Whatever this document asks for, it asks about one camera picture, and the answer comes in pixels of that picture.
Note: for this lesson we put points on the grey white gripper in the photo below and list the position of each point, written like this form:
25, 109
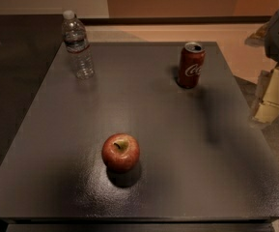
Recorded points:
266, 104

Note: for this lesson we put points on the red coke can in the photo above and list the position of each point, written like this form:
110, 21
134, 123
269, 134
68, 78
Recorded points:
191, 63

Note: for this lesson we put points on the red apple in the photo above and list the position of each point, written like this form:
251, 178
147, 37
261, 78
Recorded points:
120, 152

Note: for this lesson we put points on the clear plastic water bottle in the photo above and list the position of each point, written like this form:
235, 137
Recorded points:
77, 45

